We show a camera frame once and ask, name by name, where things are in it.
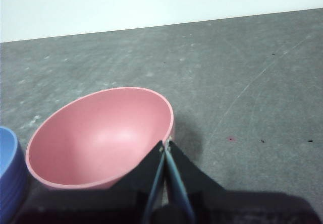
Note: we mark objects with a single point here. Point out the blue ribbed bowl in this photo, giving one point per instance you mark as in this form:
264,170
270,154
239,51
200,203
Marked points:
10,168

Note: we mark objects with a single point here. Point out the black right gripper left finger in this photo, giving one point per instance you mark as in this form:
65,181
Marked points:
131,191

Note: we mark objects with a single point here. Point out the red ribbed bowl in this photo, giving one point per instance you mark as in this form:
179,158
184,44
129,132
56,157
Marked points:
101,138

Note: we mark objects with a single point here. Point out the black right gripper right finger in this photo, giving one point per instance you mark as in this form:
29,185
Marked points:
196,191

